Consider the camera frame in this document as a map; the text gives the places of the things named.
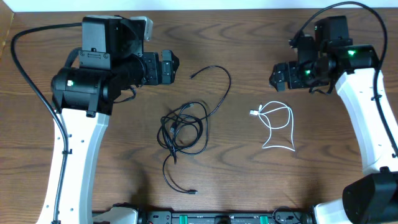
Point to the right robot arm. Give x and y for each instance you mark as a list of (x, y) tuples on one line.
[(330, 58)]

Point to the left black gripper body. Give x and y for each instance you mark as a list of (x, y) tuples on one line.
[(166, 67)]

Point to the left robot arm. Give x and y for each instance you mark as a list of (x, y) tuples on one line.
[(111, 59)]

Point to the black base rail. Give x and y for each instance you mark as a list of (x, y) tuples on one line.
[(148, 214)]

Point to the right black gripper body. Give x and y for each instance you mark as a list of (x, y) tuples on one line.
[(300, 75)]

